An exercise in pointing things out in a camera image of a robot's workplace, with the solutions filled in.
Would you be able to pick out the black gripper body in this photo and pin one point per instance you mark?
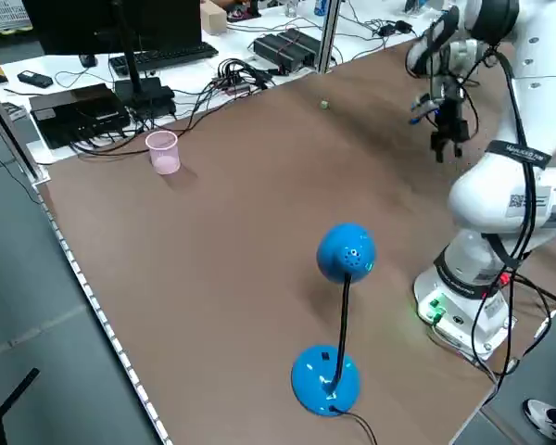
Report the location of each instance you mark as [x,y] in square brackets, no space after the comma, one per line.
[451,116]

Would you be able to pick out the green magnetic cube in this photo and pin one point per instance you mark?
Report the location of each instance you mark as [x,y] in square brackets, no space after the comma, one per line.
[324,105]

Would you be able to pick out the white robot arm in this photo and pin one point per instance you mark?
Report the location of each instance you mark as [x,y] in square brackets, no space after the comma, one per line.
[491,199]

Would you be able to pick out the blue desk lamp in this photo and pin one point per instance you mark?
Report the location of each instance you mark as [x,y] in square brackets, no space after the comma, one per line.
[347,250]

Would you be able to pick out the black finned power supply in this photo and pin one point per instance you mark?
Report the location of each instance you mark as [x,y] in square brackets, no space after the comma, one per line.
[306,39]
[282,53]

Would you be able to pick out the blue bottle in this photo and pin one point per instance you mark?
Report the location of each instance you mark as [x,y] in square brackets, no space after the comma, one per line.
[320,6]

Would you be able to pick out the cardboard box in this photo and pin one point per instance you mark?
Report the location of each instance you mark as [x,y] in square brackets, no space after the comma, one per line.
[213,18]

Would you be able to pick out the pink plastic cup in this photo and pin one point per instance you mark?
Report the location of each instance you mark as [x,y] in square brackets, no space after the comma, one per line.
[164,157]

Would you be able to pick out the black keyboard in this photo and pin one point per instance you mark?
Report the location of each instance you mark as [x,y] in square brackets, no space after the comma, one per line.
[176,53]

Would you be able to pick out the person's foot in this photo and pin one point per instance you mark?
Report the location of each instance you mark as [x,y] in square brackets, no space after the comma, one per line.
[549,417]

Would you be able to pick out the black monitor stand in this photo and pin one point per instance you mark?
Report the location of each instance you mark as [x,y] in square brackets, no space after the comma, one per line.
[143,95]

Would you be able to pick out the black monitor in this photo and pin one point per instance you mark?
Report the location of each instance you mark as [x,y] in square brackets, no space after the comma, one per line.
[120,23]

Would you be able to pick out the black computer mouse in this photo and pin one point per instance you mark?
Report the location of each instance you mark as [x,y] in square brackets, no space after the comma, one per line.
[87,59]

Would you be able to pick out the black dock box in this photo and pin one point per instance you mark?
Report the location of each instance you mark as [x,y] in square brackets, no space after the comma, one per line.
[74,116]

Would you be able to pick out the small black handset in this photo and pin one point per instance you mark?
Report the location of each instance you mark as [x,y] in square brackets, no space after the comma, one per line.
[34,79]

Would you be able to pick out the white mesh basket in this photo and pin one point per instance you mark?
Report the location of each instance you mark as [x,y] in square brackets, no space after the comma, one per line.
[9,9]

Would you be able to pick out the aluminium frame post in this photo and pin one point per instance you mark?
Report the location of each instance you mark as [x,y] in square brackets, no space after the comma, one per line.
[9,130]
[330,37]

